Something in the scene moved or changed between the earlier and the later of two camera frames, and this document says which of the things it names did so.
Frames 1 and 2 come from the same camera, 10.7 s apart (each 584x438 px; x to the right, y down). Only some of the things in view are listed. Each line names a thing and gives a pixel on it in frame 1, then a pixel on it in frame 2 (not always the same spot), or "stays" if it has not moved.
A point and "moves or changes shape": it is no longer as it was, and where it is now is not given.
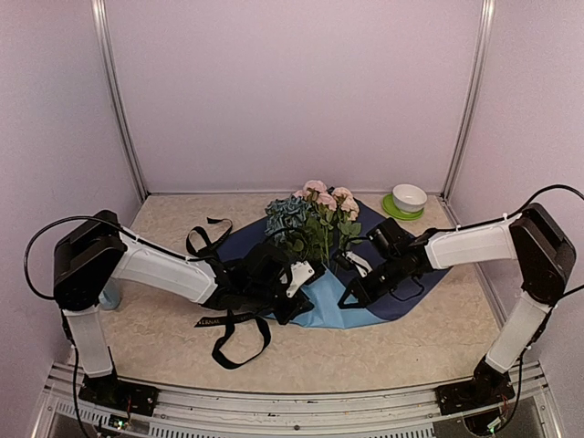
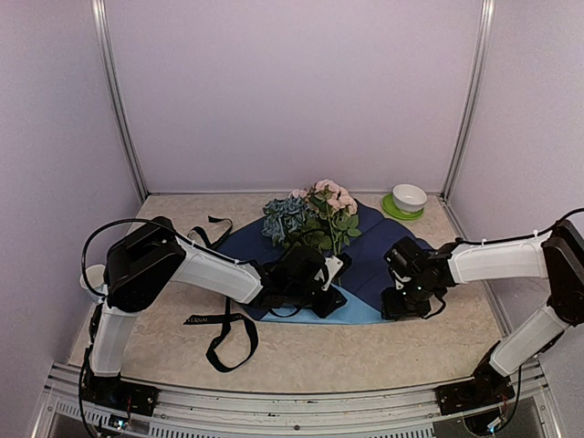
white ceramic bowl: x=409 y=198 stays
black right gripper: x=353 y=285 → x=391 y=307
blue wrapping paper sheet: x=328 y=287 moves or changes shape
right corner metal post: x=486 y=26 stays
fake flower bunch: x=315 y=223 stays
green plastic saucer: x=390 y=207 stays
